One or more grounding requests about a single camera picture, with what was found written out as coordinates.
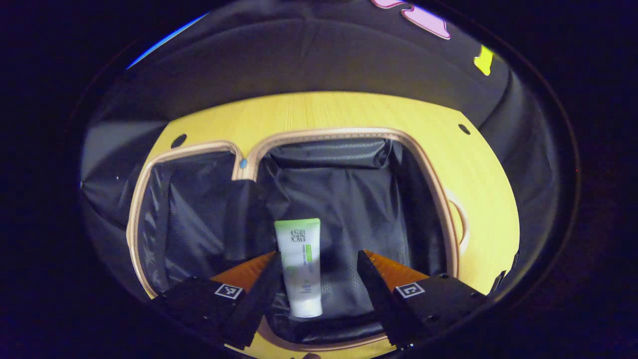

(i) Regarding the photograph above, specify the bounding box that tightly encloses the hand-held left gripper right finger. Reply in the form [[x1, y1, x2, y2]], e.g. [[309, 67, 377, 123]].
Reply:
[[356, 249, 488, 349]]

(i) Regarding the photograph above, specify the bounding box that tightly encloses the white green skin care tube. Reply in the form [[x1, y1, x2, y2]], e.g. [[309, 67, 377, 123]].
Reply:
[[274, 217, 323, 319]]

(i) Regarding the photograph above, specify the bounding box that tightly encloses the black backdrop cloth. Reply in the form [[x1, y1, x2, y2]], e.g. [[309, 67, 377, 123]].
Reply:
[[80, 0, 565, 300]]

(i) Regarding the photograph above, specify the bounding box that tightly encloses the pink suitcase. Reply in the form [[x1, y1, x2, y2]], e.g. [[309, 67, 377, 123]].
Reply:
[[126, 127, 471, 353]]

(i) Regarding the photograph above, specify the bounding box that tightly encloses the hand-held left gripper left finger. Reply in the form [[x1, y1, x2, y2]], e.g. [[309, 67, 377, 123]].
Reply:
[[150, 251, 284, 350]]

